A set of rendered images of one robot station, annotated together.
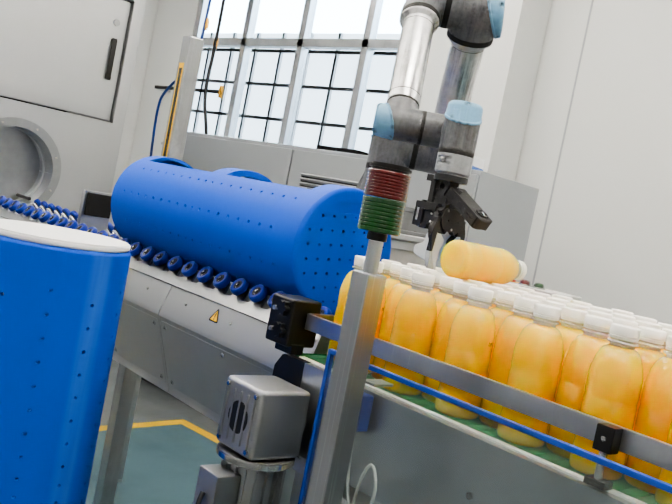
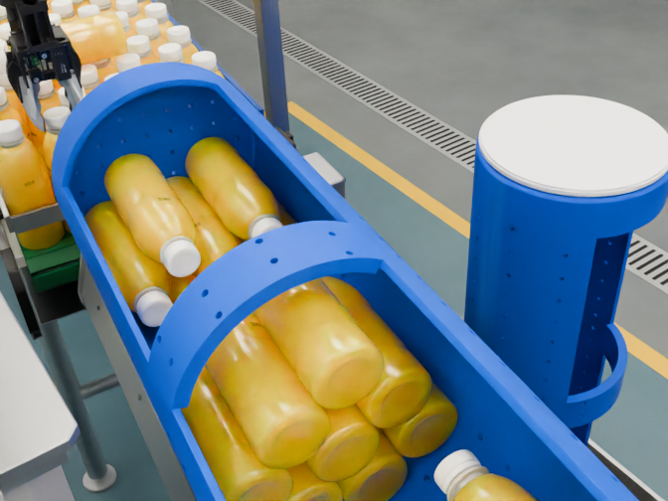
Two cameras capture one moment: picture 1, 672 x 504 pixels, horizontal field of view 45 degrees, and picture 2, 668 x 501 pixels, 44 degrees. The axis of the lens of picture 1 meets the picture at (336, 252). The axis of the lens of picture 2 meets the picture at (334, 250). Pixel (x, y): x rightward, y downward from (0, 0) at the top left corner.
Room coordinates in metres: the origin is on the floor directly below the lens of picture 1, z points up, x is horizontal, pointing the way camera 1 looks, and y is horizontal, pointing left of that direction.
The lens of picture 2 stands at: (2.64, 0.46, 1.68)
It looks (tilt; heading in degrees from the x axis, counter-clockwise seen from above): 38 degrees down; 196
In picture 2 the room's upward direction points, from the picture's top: 3 degrees counter-clockwise
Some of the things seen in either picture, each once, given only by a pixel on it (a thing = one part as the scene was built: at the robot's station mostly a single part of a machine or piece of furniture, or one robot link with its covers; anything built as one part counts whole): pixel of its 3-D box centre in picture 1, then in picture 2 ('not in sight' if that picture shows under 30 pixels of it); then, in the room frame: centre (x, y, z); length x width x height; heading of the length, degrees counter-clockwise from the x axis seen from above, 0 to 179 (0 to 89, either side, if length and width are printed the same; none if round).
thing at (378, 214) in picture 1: (381, 215); not in sight; (1.18, -0.05, 1.18); 0.06 x 0.06 x 0.05
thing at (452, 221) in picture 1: (442, 204); (36, 34); (1.70, -0.20, 1.23); 0.09 x 0.08 x 0.12; 42
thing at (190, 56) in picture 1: (152, 262); not in sight; (3.05, 0.67, 0.85); 0.06 x 0.06 x 1.70; 42
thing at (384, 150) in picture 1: (394, 143); not in sight; (2.27, -0.10, 1.39); 0.13 x 0.12 x 0.14; 88
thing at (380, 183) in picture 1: (387, 185); not in sight; (1.18, -0.05, 1.23); 0.06 x 0.06 x 0.04
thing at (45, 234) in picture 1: (55, 235); (574, 141); (1.52, 0.52, 1.03); 0.28 x 0.28 x 0.01
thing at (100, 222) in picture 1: (95, 215); not in sight; (2.71, 0.81, 1.00); 0.10 x 0.04 x 0.15; 132
